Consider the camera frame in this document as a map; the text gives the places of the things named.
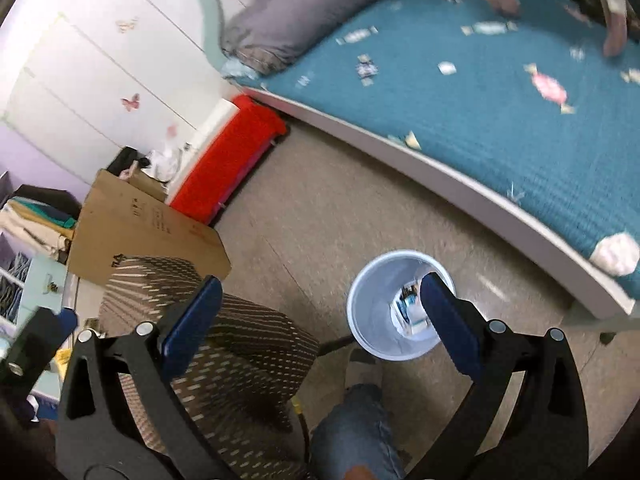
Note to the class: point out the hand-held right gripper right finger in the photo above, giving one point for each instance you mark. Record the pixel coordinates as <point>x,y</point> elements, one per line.
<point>450,325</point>

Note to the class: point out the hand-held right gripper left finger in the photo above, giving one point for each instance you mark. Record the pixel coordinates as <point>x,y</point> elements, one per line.
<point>195,325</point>

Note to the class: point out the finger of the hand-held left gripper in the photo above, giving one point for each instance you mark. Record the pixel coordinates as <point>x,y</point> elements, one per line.
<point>40,335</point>

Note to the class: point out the white plastic bin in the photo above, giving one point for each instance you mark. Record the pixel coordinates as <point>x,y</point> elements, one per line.
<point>370,310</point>

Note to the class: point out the blue white packet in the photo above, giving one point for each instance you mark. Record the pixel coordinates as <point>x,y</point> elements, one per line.
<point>410,310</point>

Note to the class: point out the brown dotted tablecloth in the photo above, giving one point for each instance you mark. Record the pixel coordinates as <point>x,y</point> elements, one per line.
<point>250,335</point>

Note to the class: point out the white cubby shelf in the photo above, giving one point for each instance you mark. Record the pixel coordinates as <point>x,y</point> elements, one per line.
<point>12,285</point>

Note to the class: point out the teal drawer cabinet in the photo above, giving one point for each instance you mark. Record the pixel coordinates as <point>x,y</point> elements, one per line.
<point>42,275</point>

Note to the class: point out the large cardboard box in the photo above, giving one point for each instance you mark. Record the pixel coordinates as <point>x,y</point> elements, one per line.
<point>145,230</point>

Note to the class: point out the stack of folded clothes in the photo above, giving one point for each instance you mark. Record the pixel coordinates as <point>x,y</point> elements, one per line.
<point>35,220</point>

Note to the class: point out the black metal leg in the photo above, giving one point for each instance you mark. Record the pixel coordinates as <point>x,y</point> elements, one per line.
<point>335,346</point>

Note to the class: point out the person's jeans leg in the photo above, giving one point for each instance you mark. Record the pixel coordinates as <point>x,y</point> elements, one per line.
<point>355,435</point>

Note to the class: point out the small cardboard box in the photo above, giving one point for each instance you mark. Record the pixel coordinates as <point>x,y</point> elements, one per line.
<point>147,182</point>

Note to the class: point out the white plastic bag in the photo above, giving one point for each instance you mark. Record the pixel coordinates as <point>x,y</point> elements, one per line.
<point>164,162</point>

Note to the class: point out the red fabric bench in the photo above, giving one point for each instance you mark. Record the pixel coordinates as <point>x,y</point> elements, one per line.
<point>225,160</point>

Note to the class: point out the black bag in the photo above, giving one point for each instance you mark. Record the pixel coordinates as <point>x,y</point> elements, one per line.
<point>122,160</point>

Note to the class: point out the white bench cushion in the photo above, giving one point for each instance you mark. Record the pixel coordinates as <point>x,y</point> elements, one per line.
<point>205,135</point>

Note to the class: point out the pale pink butterfly sticker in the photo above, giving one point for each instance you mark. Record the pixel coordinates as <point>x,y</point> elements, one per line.
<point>172,130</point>

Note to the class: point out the bed with blue cover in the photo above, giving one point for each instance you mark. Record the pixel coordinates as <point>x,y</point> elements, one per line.
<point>475,125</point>

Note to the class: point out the light blue patterned pillow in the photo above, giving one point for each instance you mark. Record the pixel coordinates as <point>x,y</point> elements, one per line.
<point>240,69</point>

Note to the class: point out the white wardrobe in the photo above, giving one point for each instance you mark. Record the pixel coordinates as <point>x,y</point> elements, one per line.
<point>90,60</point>

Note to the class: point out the beige butterfly sticker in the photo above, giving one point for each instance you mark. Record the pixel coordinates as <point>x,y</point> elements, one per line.
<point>127,24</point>

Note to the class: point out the pale green headboard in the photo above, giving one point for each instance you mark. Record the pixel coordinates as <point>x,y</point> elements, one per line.
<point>210,10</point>

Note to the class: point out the grey pillow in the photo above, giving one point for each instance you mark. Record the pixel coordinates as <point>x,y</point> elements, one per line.
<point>310,5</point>

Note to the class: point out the white bed frame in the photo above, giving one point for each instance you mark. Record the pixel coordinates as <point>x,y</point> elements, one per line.
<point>450,170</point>

